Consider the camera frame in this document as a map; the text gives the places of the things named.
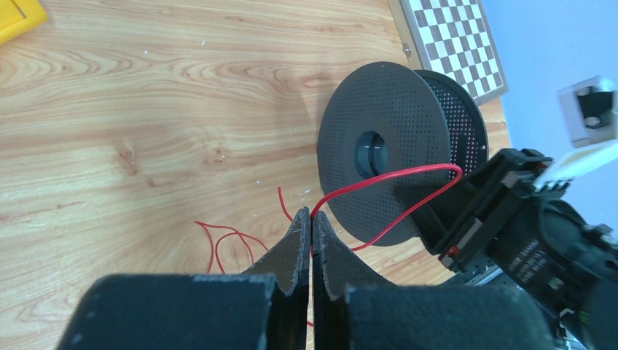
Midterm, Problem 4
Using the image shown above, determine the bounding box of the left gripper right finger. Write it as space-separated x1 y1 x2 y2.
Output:
311 212 554 349

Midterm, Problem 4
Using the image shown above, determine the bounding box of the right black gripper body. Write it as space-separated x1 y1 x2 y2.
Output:
429 149 579 309

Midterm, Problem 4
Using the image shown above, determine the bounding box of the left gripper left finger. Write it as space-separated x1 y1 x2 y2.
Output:
58 208 310 349

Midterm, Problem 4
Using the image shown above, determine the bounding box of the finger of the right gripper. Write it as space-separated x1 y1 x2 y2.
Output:
396 168 488 254

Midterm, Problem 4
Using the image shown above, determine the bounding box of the thin red wire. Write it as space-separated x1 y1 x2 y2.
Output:
194 164 464 328

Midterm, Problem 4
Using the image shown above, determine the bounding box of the black cable spool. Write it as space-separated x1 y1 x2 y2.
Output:
317 62 489 246

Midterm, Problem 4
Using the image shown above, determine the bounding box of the wooden chessboard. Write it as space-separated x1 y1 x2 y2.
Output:
388 0 509 105

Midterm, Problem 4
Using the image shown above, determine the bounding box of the yellow plastic bin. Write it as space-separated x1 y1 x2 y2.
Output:
1 0 47 44

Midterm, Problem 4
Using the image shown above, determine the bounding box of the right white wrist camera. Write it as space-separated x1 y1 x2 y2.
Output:
533 76 617 190

